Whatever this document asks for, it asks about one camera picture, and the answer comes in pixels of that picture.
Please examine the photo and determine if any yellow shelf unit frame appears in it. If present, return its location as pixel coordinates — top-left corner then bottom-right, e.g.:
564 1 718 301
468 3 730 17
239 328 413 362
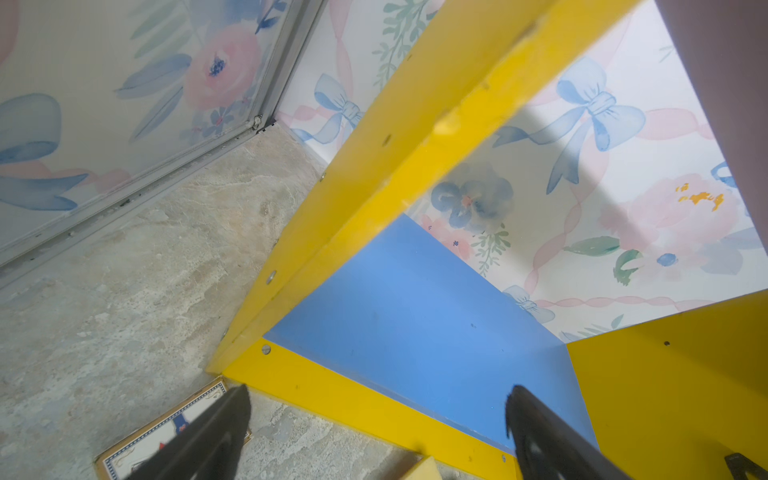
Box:
209 1 767 479

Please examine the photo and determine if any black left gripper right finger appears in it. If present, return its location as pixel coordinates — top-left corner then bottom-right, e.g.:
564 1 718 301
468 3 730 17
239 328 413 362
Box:
505 385 628 479

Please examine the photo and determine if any pale yellow sponge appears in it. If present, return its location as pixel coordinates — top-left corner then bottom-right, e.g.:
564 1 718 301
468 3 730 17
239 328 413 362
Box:
400 457 442 480

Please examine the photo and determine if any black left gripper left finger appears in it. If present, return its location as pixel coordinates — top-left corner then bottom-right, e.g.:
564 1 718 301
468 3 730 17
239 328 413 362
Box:
130 385 252 480

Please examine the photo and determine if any pink upper shelf board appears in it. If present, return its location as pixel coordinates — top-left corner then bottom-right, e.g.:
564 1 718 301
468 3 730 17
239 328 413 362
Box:
657 0 767 243

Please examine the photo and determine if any small playing card box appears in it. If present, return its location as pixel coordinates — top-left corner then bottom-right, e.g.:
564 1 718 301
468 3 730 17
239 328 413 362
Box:
95 377 251 479

